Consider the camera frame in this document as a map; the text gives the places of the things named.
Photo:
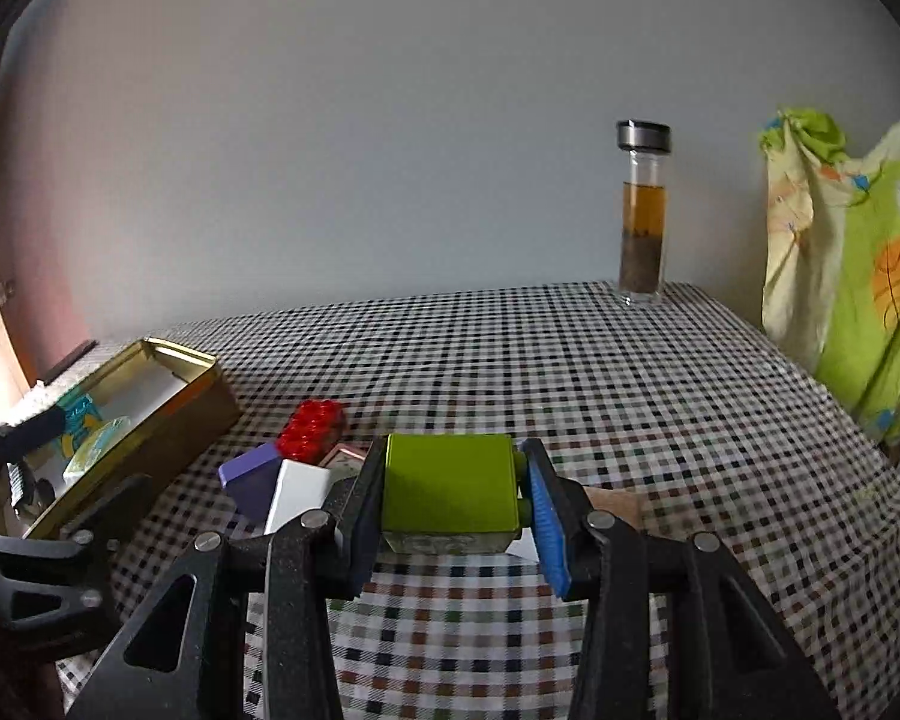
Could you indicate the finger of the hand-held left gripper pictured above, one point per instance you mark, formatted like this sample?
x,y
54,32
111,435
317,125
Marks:
x,y
120,506
30,424

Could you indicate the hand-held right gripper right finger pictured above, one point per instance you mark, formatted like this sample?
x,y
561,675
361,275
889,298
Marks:
x,y
547,532

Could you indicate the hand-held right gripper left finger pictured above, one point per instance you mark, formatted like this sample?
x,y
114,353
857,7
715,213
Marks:
x,y
360,540

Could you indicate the clear plastic case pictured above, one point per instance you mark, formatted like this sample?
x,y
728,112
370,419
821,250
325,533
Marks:
x,y
101,446

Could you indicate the white and tan box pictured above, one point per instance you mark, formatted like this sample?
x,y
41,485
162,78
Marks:
x,y
619,506

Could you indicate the white building block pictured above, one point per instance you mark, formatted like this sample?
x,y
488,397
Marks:
x,y
292,491

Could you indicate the green building block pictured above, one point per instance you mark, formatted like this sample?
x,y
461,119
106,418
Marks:
x,y
442,487

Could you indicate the red building block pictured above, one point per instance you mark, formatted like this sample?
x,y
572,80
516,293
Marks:
x,y
311,431

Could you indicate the gold metal tin box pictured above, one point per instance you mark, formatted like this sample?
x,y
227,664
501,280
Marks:
x,y
195,405

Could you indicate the purple building block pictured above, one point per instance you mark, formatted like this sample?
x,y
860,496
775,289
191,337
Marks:
x,y
247,472

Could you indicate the wooden door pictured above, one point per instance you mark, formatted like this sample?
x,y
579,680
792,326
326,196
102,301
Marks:
x,y
0,360

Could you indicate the black flat bar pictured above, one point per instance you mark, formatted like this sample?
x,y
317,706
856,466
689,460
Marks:
x,y
71,358

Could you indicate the checkered tablecloth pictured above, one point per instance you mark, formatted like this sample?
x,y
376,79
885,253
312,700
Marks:
x,y
570,390

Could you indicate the glass tea bottle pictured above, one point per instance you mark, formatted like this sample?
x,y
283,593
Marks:
x,y
645,240

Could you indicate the green printed blanket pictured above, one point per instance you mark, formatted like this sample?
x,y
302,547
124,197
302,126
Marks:
x,y
862,262

